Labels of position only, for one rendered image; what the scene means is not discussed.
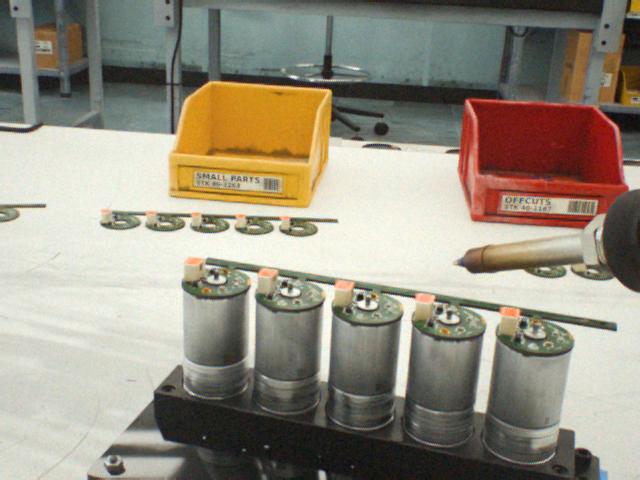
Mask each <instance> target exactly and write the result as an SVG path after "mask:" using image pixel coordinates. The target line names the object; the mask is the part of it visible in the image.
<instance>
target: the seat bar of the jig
mask: <svg viewBox="0 0 640 480"><path fill-rule="evenodd" d="M327 386H328V382H326V381H321V380H320V399H319V404H318V405H317V406H316V407H315V408H314V409H312V410H310V411H308V412H305V413H301V414H297V415H279V414H274V413H270V412H267V411H264V410H262V409H261V408H259V407H258V406H257V405H256V404H255V403H254V402H253V367H249V373H248V387H247V389H246V390H245V391H244V392H243V393H242V394H240V395H238V396H235V397H232V398H228V399H221V400H209V399H202V398H198V397H195V396H192V395H190V394H189V393H187V392H186V390H185V389H184V369H183V366H181V365H178V366H177V367H175V368H174V369H173V370H172V371H171V373H170V374H169V375H168V376H167V377H166V378H165V379H164V380H163V381H162V382H161V383H160V384H159V385H158V387H157V388H156V389H155V390H154V391H153V399H154V415H155V416H159V417H164V418H168V419H173V420H178V421H181V422H186V423H191V424H195V425H200V426H205V427H214V428H219V429H223V430H228V431H233V432H237V433H241V434H246V435H250V436H255V437H260V438H265V439H269V440H274V441H279V442H283V443H288V444H293V445H296V446H301V447H306V448H310V449H315V450H320V451H324V452H329V453H334V454H338V455H343V456H348V457H352V458H356V459H361V460H365V461H370V462H375V463H379V464H384V465H389V466H393V467H398V468H403V469H407V470H412V471H417V472H421V473H425V474H430V475H434V476H439V477H444V478H448V479H453V480H574V478H575V437H576V432H575V431H574V430H572V429H566V428H561V427H560V428H559V434H558V440H557V446H556V451H555V457H554V458H553V459H552V460H550V461H549V462H547V463H544V464H540V465H531V466H528V465H518V464H513V463H509V462H506V461H504V460H501V459H499V458H497V457H495V456H494V455H492V454H491V453H490V452H489V451H488V450H487V449H486V448H485V446H484V445H483V442H482V439H483V424H484V417H485V413H482V412H477V411H476V412H475V420H474V427H473V435H472V439H471V440H470V441H469V442H467V443H466V444H461V445H458V446H452V447H437V446H431V445H427V444H423V443H421V442H418V441H416V440H414V439H413V438H412V437H410V436H409V435H408V434H407V433H406V432H405V431H404V429H403V427H402V426H403V415H404V405H405V397H403V396H398V395H396V402H395V412H394V420H393V422H392V423H391V424H388V425H386V426H384V427H382V428H378V429H374V430H354V429H350V428H346V427H343V426H341V425H338V424H337V423H335V422H333V421H332V420H331V419H330V418H328V417H327V415H326V404H327Z"/></svg>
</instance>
